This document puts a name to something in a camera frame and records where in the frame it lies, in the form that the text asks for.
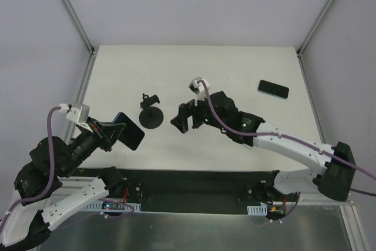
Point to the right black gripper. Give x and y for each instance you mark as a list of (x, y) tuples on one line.
[(193, 114)]

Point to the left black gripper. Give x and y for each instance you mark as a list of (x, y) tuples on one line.
[(102, 136)]

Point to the blue-edged black phone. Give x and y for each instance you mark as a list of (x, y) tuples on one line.
[(132, 135)]

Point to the black round-base phone stand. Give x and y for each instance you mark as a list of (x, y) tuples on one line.
[(150, 117)]

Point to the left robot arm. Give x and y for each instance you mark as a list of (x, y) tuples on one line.
[(29, 221)]

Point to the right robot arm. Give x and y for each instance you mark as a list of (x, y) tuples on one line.
[(328, 169)]

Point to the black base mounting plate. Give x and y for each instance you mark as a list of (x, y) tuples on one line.
[(206, 192)]

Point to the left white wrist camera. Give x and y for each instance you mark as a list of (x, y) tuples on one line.
[(76, 112)]

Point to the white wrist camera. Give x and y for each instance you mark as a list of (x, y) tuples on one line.
[(76, 112), (199, 86)]

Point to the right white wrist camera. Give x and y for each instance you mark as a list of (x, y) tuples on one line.
[(199, 86)]

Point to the left white cable duct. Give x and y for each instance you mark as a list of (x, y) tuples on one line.
[(112, 207)]

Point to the white cable duct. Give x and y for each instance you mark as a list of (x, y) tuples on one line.
[(260, 210), (112, 207)]

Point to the right white cable duct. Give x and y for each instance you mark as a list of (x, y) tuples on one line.
[(260, 210)]

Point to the left aluminium frame post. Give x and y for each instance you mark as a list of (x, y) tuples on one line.
[(72, 15)]

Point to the aluminium frame post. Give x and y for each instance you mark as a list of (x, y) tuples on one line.
[(72, 15), (315, 26)]

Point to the right aluminium frame post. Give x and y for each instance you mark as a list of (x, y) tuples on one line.
[(315, 26)]

